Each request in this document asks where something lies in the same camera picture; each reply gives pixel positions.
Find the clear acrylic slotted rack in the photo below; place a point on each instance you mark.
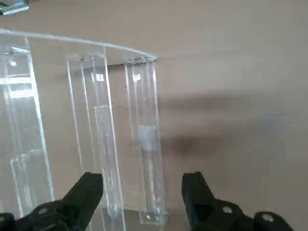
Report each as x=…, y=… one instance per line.
x=86, y=108

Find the clear glass thermometer tube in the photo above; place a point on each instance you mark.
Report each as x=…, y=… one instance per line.
x=146, y=137

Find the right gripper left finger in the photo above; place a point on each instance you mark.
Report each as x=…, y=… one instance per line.
x=79, y=202

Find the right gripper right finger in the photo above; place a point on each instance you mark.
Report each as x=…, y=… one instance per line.
x=199, y=202

